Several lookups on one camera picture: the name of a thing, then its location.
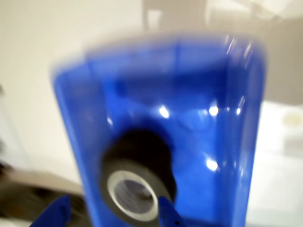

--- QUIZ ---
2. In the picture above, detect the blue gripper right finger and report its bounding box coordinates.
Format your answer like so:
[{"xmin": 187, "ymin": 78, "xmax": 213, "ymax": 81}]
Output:
[{"xmin": 158, "ymin": 196, "xmax": 187, "ymax": 227}]

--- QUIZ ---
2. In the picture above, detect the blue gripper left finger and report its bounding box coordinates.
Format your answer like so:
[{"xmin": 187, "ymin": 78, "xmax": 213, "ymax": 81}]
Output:
[{"xmin": 30, "ymin": 194, "xmax": 71, "ymax": 227}]

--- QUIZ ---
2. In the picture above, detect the large black tape roll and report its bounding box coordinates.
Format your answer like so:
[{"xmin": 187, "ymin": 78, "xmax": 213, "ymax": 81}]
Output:
[{"xmin": 101, "ymin": 129, "xmax": 178, "ymax": 227}]

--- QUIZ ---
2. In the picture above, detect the blue plastic bin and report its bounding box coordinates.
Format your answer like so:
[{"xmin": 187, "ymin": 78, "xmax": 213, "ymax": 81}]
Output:
[{"xmin": 49, "ymin": 33, "xmax": 269, "ymax": 227}]

